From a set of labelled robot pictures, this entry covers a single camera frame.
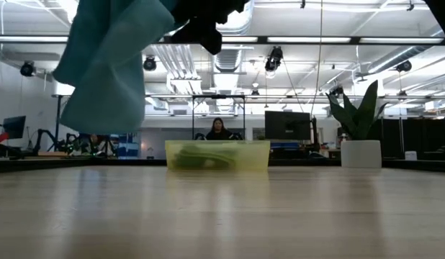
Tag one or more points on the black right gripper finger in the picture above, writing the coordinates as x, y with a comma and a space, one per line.
204, 34

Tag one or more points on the teal microfiber towel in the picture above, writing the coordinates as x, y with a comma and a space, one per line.
107, 72

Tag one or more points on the lime green microfiber towel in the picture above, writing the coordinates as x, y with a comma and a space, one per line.
197, 158

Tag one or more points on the yellow translucent plastic bin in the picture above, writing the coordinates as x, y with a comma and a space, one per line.
255, 154

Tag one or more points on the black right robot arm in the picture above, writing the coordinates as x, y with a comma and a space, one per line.
444, 14

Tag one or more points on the black background robot arm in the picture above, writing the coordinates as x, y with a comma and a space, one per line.
46, 136

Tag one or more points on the black ceiling spotlight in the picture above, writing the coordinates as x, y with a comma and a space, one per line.
149, 64
403, 66
28, 69
274, 59

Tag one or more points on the large black computer monitor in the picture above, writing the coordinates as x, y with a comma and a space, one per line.
287, 126

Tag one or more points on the overhead light bar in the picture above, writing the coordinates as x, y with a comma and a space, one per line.
352, 40

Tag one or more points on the snake plant in white pot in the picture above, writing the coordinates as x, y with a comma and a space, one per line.
359, 153

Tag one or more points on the small black monitor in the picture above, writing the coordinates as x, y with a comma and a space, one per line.
14, 126

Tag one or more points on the red plastic part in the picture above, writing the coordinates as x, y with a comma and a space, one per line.
0, 137

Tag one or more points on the black office partition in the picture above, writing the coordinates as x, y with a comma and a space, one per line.
417, 133

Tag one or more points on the small white sign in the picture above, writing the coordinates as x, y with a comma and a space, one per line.
410, 155

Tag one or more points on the black workstation frame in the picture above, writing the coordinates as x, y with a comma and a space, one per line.
58, 118

